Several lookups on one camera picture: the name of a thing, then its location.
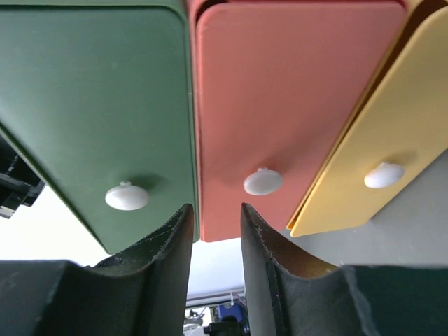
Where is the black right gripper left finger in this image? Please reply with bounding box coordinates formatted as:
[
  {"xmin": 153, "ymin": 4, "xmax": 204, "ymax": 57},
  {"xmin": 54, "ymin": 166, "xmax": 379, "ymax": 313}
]
[{"xmin": 1, "ymin": 204, "xmax": 194, "ymax": 335}]

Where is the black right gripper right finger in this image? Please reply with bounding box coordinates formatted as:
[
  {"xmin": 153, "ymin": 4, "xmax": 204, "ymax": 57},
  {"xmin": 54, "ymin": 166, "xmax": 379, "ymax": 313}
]
[{"xmin": 241, "ymin": 203, "xmax": 447, "ymax": 335}]

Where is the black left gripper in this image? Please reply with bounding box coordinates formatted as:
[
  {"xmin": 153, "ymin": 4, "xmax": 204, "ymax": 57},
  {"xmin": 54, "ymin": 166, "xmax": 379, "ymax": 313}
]
[{"xmin": 1, "ymin": 137, "xmax": 45, "ymax": 219}]

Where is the green top drawer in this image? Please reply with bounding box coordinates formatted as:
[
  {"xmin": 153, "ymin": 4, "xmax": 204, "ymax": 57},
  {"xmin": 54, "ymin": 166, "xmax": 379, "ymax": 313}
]
[{"xmin": 1, "ymin": 1, "xmax": 196, "ymax": 254}]

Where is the three-tier drawer organizer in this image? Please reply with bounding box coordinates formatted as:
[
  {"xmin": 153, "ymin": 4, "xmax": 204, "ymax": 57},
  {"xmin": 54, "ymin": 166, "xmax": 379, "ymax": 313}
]
[{"xmin": 1, "ymin": 1, "xmax": 447, "ymax": 253}]

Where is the red drawer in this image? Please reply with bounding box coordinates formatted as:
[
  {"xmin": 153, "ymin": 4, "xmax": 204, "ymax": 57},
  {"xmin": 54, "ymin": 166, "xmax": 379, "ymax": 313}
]
[{"xmin": 188, "ymin": 1, "xmax": 407, "ymax": 242}]

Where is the yellow bottom drawer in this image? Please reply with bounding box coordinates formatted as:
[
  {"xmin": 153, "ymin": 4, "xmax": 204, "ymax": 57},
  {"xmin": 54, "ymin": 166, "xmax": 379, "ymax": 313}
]
[{"xmin": 290, "ymin": 7, "xmax": 447, "ymax": 237}]

